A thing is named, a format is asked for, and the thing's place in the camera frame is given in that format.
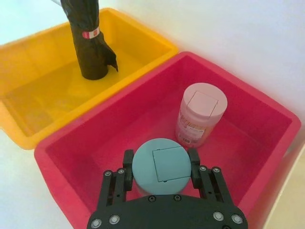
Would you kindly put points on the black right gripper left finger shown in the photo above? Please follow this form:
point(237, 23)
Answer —
point(118, 181)

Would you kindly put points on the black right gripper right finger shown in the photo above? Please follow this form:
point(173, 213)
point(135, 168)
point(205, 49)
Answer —
point(209, 183)

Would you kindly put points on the blue lidded round canister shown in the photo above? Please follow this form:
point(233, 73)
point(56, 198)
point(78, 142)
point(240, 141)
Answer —
point(161, 167)

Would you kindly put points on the red plastic bin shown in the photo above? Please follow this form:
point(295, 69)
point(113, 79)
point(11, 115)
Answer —
point(166, 133)

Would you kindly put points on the pink lidded round canister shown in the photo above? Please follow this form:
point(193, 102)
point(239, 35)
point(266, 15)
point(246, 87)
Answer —
point(201, 114)

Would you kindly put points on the yellow plastic bin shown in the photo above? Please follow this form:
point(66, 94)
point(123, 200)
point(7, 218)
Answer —
point(59, 78)

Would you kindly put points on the black wrapped roll with label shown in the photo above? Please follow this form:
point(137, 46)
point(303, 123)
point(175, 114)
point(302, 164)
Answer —
point(89, 43)

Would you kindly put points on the white table cloth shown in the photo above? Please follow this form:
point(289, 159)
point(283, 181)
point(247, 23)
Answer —
point(238, 31)

